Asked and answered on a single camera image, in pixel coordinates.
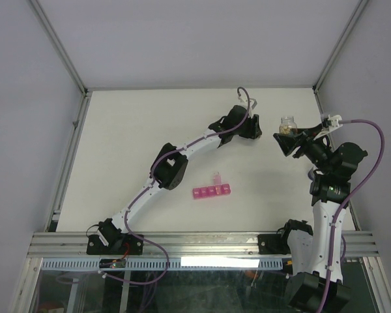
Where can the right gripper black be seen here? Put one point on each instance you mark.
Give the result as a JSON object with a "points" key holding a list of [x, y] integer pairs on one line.
{"points": [[287, 141]]}

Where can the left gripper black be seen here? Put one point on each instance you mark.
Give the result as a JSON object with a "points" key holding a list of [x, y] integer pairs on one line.
{"points": [[255, 131]]}

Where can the clear bottle yellow capsules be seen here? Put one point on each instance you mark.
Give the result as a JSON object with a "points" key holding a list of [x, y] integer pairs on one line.
{"points": [[288, 125]]}

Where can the pink weekly pill organizer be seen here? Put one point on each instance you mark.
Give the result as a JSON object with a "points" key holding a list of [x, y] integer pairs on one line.
{"points": [[217, 188]]}

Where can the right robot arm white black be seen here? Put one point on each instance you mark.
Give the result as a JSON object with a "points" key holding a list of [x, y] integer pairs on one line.
{"points": [[317, 281]]}

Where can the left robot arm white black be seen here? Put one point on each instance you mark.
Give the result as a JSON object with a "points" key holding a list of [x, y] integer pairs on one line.
{"points": [[112, 236]]}

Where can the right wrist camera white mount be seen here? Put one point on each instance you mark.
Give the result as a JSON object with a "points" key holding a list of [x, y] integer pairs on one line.
{"points": [[329, 124]]}

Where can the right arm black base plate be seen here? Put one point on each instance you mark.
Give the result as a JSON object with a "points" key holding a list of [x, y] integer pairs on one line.
{"points": [[284, 243]]}

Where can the aluminium mounting rail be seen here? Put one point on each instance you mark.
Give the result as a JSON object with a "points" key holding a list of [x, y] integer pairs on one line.
{"points": [[229, 244]]}

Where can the right aluminium frame post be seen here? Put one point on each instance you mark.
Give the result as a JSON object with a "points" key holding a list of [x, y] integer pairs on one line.
{"points": [[341, 42]]}

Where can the aluminium frame post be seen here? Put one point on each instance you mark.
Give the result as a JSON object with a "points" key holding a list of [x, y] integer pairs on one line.
{"points": [[55, 41], [341, 42]]}

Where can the left aluminium frame post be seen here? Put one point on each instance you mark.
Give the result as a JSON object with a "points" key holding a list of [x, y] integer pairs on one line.
{"points": [[55, 41]]}

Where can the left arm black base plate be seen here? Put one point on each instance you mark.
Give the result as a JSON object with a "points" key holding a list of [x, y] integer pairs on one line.
{"points": [[124, 243]]}

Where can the grey slotted cable duct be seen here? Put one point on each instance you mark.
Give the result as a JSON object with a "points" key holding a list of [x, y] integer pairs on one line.
{"points": [[159, 264]]}

